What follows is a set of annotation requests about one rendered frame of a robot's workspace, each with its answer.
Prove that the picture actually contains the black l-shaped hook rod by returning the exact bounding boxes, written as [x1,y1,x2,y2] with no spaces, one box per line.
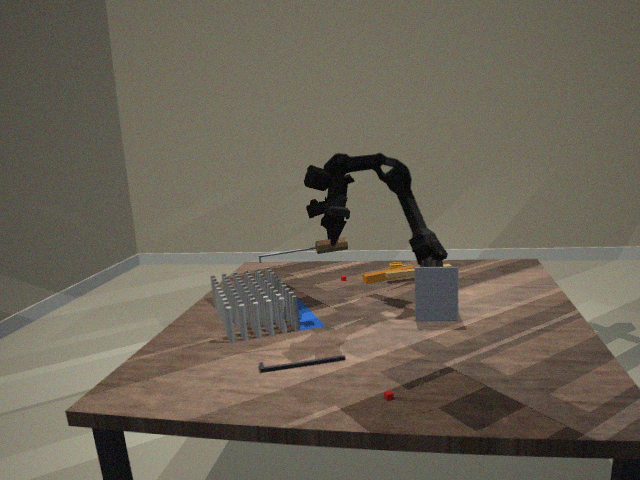
[259,355,346,373]

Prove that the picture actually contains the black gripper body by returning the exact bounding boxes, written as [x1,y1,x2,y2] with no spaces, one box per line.
[321,192,350,226]

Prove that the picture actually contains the screwdriver with brown handle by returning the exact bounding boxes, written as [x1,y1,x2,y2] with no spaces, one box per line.
[259,237,348,263]

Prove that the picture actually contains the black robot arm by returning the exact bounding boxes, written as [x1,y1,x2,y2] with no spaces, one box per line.
[304,153,448,267]

